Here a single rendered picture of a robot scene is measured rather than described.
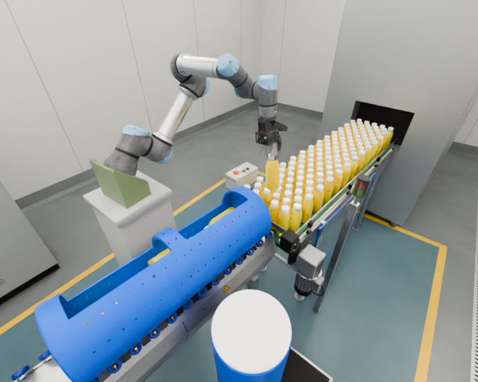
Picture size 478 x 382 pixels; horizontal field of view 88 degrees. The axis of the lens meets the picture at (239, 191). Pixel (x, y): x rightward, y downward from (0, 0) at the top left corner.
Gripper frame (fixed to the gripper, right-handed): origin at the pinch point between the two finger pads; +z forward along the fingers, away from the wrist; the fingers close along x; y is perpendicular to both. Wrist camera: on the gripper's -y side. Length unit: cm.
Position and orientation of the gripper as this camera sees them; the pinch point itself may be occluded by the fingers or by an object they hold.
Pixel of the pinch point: (272, 156)
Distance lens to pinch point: 119.3
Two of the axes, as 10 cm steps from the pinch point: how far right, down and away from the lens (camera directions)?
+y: -6.6, 4.6, -5.9
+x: 7.4, 3.1, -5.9
